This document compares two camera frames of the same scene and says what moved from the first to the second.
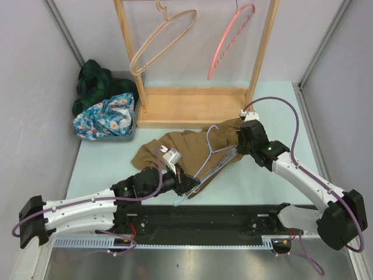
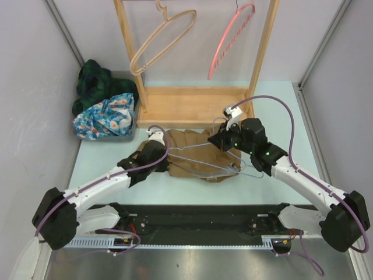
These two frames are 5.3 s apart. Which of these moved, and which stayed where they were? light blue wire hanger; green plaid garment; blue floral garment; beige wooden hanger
Moved: light blue wire hanger
Stayed: beige wooden hanger; blue floral garment; green plaid garment
